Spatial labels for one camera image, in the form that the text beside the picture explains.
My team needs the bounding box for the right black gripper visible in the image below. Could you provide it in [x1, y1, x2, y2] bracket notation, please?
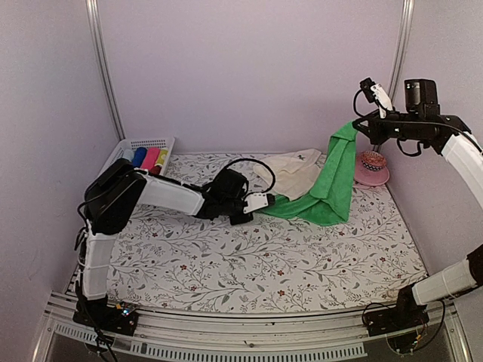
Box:
[353, 108, 423, 146]

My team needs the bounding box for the green towel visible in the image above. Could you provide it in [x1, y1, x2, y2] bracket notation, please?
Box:
[261, 122, 358, 226]

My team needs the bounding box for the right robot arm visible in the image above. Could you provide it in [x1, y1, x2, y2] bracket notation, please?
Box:
[352, 112, 482, 329]

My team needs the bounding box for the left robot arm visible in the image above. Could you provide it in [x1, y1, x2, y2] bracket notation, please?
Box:
[79, 159, 258, 327]

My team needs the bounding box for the patterned small bowl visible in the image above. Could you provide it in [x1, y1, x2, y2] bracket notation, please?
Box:
[360, 151, 387, 172]

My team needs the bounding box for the pink plate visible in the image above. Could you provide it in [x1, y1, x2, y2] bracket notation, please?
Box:
[354, 158, 390, 187]

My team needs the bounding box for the floral tablecloth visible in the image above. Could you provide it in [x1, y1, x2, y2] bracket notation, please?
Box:
[101, 152, 429, 314]

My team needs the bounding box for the cream white towel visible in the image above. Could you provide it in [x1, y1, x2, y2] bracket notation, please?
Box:
[261, 149, 321, 201]

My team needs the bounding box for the yellow-green dotted rolled towel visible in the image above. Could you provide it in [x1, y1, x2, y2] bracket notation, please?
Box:
[152, 148, 168, 175]

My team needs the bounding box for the white plastic basket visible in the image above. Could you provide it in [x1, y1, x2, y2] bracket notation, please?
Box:
[98, 137, 176, 176]

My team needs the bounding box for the pink rolled towel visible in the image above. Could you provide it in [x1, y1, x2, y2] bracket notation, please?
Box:
[140, 147, 161, 170]

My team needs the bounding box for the dark blue rolled towel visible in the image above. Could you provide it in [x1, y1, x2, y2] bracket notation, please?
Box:
[131, 147, 147, 168]

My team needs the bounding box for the light blue rolled towel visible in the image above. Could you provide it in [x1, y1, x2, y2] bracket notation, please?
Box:
[122, 149, 134, 162]

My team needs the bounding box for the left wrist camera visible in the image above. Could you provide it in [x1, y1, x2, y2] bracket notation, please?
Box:
[243, 192, 275, 214]

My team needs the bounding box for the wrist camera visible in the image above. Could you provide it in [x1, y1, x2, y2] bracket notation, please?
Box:
[359, 78, 394, 118]
[243, 192, 275, 214]

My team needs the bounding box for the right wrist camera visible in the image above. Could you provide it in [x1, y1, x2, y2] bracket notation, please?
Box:
[359, 78, 394, 118]

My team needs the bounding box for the right aluminium frame post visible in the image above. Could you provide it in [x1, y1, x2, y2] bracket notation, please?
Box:
[388, 0, 415, 100]

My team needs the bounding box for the aluminium frame post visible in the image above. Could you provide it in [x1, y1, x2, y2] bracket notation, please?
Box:
[388, 0, 415, 100]
[85, 0, 125, 141]

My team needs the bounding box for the front aluminium rail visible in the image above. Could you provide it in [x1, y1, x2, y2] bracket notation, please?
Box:
[32, 293, 476, 361]

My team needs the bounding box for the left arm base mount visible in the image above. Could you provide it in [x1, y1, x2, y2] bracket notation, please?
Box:
[72, 301, 139, 336]

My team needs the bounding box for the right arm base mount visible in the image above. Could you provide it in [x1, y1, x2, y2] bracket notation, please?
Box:
[361, 297, 429, 354]

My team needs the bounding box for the left aluminium frame post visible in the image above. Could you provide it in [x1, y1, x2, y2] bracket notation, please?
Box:
[85, 0, 125, 141]

